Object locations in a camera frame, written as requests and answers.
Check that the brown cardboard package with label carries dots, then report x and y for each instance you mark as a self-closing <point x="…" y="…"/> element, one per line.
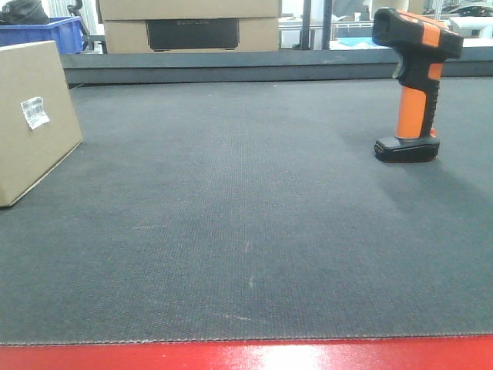
<point x="39" y="126"/>

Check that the orange black barcode scanner gun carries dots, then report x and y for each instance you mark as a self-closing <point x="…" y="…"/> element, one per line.
<point x="423" y="45"/>

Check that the large cardboard box black window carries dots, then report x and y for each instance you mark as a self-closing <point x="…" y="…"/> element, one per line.
<point x="192" y="35"/>

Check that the upper stacked cardboard box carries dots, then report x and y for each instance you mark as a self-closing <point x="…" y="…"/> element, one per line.
<point x="183" y="9"/>

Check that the dark grey table mat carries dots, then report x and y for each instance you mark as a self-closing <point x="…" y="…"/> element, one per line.
<point x="254" y="211"/>

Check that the grey raised conveyor ledge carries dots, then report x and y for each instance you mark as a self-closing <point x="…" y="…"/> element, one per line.
<point x="283" y="66"/>

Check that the blue bin behind table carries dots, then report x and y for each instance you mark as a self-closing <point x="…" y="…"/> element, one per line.
<point x="64" y="31"/>

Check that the red metal work table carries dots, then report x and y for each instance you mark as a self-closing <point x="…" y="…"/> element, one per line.
<point x="463" y="352"/>

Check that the black bag in bin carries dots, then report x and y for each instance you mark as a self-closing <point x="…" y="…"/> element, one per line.
<point x="23" y="12"/>

